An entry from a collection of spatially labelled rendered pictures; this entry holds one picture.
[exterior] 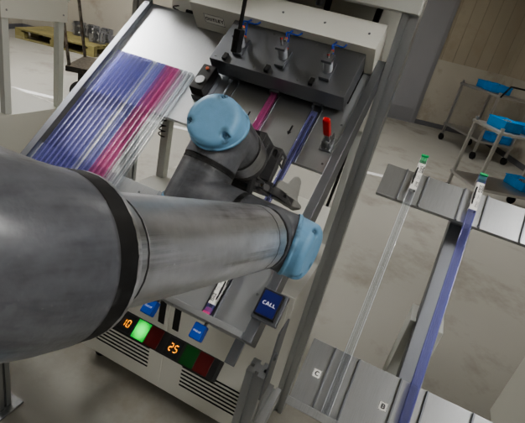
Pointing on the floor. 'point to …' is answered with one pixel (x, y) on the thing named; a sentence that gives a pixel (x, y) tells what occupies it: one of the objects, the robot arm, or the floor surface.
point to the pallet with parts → (96, 44)
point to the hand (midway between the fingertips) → (265, 198)
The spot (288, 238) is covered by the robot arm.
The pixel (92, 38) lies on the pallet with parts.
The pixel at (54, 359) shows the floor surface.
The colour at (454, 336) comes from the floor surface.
